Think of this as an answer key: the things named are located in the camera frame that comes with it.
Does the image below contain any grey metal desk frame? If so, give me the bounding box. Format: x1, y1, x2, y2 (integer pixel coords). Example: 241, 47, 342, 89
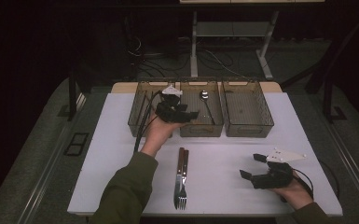
179, 0, 326, 81

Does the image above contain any black floor socket frame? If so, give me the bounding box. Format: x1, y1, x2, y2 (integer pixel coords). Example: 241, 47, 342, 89
63, 132, 90, 157

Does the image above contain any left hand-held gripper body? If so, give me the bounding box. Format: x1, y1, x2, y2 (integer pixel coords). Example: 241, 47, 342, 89
154, 85, 184, 124

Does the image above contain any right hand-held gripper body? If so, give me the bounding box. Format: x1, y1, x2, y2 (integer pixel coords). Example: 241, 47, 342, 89
251, 147, 308, 190

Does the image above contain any hand-held gripper cable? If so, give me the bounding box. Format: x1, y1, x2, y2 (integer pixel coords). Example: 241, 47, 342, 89
133, 90, 163, 153
291, 167, 315, 200

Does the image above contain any wooden-handled fork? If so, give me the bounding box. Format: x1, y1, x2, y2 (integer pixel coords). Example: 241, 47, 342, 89
177, 149, 190, 211
173, 147, 186, 210

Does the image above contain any transparent brown plastic bin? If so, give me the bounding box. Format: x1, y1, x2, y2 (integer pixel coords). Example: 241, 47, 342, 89
178, 78, 225, 138
221, 78, 275, 138
127, 79, 176, 139

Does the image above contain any black metal stand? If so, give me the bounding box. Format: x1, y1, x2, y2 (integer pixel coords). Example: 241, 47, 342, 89
57, 69, 90, 122
304, 12, 359, 124

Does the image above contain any right hand-held gripper cable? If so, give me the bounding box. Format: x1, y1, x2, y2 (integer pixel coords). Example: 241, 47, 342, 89
291, 167, 315, 200

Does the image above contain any white table mat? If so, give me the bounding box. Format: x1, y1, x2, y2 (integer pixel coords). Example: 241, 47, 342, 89
66, 91, 344, 217

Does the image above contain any metal spoon with dark handle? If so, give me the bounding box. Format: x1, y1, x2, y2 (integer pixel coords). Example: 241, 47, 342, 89
200, 89, 217, 125

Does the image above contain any person's left hand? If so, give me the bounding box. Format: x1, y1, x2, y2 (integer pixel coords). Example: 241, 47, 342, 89
139, 111, 187, 158

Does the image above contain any person's right hand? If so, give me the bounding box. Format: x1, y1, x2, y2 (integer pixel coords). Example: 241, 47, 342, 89
269, 172, 315, 211

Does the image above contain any white floor cable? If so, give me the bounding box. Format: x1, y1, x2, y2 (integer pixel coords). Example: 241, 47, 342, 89
203, 49, 248, 79

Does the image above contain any left hand-held gripper cable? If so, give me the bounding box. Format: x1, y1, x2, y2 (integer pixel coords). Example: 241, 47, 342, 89
133, 90, 163, 153

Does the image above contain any thin black cable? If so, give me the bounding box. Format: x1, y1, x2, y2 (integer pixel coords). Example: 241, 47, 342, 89
319, 159, 341, 200

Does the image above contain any tangle of black floor cables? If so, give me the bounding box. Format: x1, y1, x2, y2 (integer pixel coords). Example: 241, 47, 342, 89
125, 31, 250, 78

